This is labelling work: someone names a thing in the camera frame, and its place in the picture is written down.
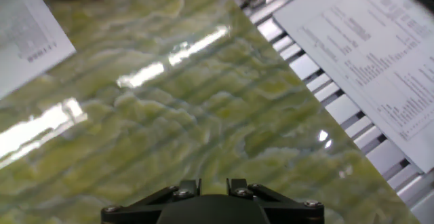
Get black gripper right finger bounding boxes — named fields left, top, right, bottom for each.
left=226, top=179, right=325, bottom=224

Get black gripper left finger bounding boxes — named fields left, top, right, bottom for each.
left=100, top=179, right=201, bottom=224

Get green marble pattern mat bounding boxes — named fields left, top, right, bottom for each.
left=0, top=0, right=421, bottom=224

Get paper with printed table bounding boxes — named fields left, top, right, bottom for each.
left=273, top=0, right=434, bottom=174

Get paper with short text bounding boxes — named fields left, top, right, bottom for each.
left=0, top=0, right=77, bottom=101

